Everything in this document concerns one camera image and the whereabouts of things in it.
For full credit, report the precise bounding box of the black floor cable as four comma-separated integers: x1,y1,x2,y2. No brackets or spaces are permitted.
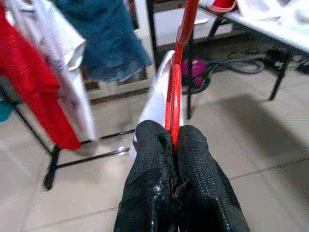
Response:
205,57,267,74

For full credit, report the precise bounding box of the teal floor mat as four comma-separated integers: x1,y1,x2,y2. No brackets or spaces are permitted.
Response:
0,100,19,123

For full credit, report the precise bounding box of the white table with black legs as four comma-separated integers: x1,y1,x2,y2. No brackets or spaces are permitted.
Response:
185,0,309,119

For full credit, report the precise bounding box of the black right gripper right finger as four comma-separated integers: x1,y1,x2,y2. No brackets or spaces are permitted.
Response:
177,124,251,232

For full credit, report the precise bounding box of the black clothes rack silver rail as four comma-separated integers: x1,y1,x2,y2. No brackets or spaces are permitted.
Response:
0,0,159,190

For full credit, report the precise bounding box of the white cartoon print shirt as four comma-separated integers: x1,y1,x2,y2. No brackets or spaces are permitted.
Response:
129,49,187,158

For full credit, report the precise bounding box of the red t-shirt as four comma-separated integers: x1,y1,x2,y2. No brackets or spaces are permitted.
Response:
207,0,239,14

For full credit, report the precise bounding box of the white shirt with blue print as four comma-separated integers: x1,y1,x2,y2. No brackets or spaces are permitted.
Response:
4,0,97,142

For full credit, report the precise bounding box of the pink and black object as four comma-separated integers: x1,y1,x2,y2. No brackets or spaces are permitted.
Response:
181,57,209,89

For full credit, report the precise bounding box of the long red dress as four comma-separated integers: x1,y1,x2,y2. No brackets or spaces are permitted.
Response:
0,2,82,152

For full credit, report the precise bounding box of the low white tv stand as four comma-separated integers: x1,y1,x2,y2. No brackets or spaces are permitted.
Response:
154,7,233,48

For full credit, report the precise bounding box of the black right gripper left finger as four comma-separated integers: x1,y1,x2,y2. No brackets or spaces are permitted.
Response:
114,120,178,232

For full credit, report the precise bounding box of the red plastic hanger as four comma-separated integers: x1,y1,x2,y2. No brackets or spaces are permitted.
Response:
165,0,201,150

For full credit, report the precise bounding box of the cream white garment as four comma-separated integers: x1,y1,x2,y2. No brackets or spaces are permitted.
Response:
238,0,309,26

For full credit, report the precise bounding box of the blue denim garment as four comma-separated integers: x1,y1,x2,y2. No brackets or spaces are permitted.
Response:
52,0,153,83

